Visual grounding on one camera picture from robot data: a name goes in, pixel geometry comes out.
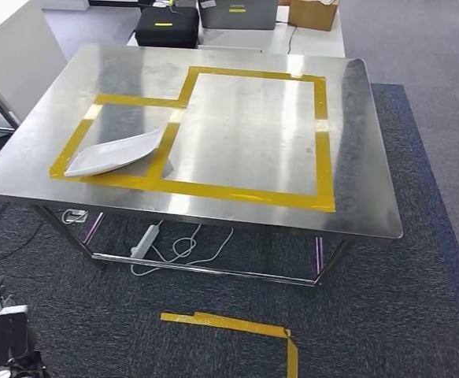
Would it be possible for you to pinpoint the black floor cable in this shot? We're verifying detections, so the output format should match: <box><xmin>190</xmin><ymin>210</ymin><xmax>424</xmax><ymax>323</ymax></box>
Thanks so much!
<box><xmin>0</xmin><ymin>221</ymin><xmax>46</xmax><ymax>335</ymax></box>

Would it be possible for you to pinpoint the white curved plastic panel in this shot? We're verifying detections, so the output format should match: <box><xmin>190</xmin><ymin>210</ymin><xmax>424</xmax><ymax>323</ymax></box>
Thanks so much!
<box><xmin>63</xmin><ymin>126</ymin><xmax>163</xmax><ymax>179</ymax></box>

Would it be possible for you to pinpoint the white power strip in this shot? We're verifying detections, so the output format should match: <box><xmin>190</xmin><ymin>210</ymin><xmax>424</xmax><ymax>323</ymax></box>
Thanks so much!
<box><xmin>129</xmin><ymin>221</ymin><xmax>163</xmax><ymax>260</ymax></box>

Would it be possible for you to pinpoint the white floor socket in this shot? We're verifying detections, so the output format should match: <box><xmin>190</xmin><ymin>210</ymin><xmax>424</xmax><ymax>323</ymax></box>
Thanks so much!
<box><xmin>62</xmin><ymin>208</ymin><xmax>89</xmax><ymax>224</ymax></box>

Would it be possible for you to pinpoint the black carry case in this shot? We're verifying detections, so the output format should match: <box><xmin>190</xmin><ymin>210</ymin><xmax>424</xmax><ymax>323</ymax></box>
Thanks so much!
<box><xmin>134</xmin><ymin>6</ymin><xmax>200</xmax><ymax>49</ymax></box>

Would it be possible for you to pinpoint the yellow tape outline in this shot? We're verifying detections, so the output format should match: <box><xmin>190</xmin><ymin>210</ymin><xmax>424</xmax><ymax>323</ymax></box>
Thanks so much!
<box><xmin>49</xmin><ymin>66</ymin><xmax>336</xmax><ymax>213</ymax></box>

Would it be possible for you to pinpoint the cardboard box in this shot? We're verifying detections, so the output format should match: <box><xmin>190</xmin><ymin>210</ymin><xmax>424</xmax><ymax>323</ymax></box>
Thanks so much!
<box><xmin>288</xmin><ymin>0</ymin><xmax>339</xmax><ymax>32</ymax></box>

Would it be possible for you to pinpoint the steel workbench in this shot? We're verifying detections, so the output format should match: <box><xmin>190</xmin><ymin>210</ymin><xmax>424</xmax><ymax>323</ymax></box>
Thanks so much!
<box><xmin>0</xmin><ymin>43</ymin><xmax>404</xmax><ymax>288</ymax></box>

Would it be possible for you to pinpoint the white power cable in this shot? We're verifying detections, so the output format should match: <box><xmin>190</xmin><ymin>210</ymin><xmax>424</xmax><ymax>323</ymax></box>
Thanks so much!
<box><xmin>130</xmin><ymin>224</ymin><xmax>234</xmax><ymax>277</ymax></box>

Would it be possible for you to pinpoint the white table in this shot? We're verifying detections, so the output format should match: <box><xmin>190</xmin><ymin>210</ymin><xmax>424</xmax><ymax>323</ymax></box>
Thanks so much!
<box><xmin>126</xmin><ymin>0</ymin><xmax>346</xmax><ymax>58</ymax></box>

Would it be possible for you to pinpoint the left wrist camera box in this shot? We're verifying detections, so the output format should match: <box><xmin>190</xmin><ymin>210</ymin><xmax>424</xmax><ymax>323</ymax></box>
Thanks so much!
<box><xmin>0</xmin><ymin>305</ymin><xmax>30</xmax><ymax>366</ymax></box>

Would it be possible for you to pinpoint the yellow floor tape square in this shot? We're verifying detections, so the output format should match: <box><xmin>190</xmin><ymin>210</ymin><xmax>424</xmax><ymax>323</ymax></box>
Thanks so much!
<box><xmin>160</xmin><ymin>311</ymin><xmax>298</xmax><ymax>378</ymax></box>

